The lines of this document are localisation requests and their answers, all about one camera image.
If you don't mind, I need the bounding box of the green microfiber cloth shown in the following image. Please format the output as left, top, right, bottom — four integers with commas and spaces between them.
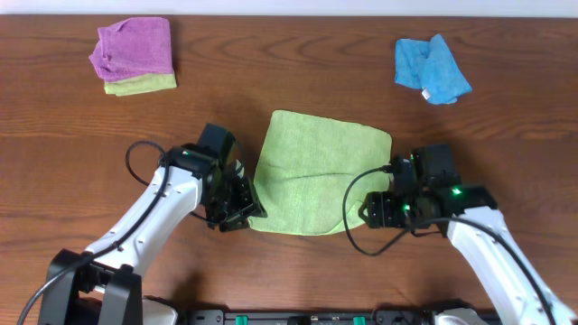
249, 110, 392, 236

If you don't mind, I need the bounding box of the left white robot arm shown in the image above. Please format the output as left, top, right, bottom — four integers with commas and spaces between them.
22, 124, 266, 325

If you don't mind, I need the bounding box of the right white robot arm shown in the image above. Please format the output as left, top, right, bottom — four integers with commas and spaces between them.
359, 144, 577, 324

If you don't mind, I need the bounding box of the light green folded cloth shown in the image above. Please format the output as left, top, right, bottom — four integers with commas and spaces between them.
104, 73, 177, 97

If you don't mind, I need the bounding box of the blue crumpled cloth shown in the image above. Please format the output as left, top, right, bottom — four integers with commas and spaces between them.
395, 34, 472, 105

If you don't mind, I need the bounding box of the purple folded cloth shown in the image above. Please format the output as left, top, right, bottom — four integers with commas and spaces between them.
89, 17, 173, 82

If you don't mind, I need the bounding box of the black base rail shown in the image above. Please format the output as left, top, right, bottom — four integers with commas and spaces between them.
181, 308, 501, 325

